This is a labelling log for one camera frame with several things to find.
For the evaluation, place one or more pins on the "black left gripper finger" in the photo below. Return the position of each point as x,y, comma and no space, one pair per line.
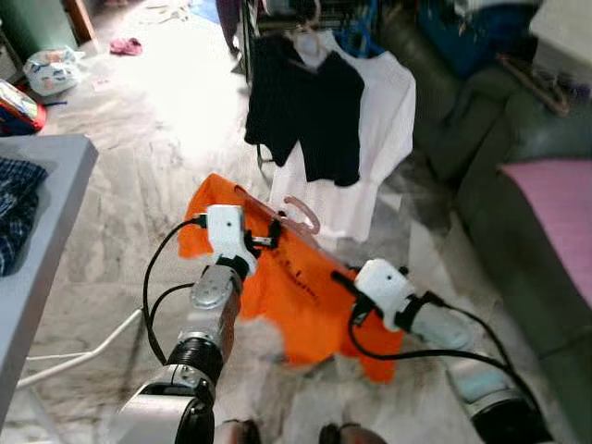
275,233

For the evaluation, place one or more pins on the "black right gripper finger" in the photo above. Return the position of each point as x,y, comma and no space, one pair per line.
348,284

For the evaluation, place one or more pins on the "reddish plastic clothes hanger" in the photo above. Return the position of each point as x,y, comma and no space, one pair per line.
316,218

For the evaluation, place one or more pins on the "orange shirt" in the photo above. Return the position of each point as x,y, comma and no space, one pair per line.
296,305

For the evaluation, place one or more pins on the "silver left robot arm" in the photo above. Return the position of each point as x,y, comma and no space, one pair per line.
208,314

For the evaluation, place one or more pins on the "pale plastic clothes hanger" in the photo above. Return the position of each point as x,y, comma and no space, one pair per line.
314,17

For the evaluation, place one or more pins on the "brown clothes hanger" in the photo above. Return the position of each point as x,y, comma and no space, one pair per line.
541,88

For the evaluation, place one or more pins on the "robot right leg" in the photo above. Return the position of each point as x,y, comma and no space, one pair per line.
351,435

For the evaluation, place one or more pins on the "robot leg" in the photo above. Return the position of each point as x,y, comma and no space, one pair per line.
351,435
239,433

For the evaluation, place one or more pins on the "black shirt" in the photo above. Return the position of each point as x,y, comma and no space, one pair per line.
305,111

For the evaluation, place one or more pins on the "white shirt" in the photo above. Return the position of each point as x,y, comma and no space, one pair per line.
388,120

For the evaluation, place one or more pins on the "robot left leg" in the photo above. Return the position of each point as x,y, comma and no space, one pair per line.
239,433

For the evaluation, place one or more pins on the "dark green sofa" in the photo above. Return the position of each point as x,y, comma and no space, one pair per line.
481,157

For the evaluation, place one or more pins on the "blue-grey plastic folding table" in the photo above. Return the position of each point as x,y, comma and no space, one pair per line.
55,213

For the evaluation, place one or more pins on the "dark purple fabric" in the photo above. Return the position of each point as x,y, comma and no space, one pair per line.
231,23

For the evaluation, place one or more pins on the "mauve cushion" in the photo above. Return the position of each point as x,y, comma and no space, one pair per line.
555,213

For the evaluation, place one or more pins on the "black metal drying rack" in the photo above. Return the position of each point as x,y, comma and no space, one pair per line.
277,11

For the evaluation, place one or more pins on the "pink card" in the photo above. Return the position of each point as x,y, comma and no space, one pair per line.
102,83

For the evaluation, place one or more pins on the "blue floor mat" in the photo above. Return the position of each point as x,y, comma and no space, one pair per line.
205,9

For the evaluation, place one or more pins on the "crumpled pink cloth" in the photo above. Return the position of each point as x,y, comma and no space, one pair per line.
126,46

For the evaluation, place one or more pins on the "blue plaid shirt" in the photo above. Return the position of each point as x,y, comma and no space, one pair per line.
18,213

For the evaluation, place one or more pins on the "beige floor cloth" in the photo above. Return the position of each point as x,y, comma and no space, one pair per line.
165,11

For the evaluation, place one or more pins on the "white printed plastic bag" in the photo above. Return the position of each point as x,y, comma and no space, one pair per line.
54,72

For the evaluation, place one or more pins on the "red and blue backpack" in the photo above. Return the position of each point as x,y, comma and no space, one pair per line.
18,109

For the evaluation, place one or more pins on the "dark green cabinet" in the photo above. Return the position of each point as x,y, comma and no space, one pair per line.
37,23

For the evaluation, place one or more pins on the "white pillow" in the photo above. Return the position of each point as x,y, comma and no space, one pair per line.
564,37

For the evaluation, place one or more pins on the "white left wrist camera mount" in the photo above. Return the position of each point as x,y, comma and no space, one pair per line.
227,236

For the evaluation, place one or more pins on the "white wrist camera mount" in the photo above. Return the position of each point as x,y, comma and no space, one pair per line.
227,236
384,285

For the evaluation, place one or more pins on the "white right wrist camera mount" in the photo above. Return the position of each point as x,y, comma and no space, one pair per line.
384,285

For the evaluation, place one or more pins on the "white metal table leg frame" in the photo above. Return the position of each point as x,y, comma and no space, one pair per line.
92,351

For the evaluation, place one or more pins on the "brown wooden post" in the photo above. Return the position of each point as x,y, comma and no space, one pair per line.
81,20

